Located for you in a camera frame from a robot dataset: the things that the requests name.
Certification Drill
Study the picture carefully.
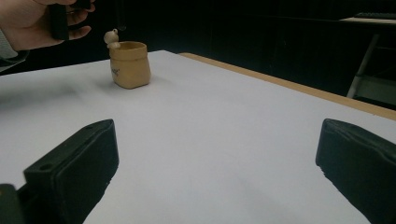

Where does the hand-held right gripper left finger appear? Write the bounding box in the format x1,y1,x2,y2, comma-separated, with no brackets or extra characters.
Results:
17,119,120,224

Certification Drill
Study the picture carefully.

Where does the black keyboard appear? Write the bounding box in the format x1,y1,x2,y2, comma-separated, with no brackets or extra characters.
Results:
354,11,396,21

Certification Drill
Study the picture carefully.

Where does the black pen with silver band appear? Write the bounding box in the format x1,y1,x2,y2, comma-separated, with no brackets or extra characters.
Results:
116,0,128,33

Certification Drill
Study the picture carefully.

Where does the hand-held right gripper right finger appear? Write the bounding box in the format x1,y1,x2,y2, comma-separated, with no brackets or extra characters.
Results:
315,118,396,224

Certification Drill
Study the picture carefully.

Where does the tan pen holder with bear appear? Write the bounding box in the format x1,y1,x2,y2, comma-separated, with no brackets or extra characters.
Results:
103,28,152,91

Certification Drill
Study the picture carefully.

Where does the white background desk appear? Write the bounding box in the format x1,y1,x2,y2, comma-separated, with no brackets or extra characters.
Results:
339,17,396,109

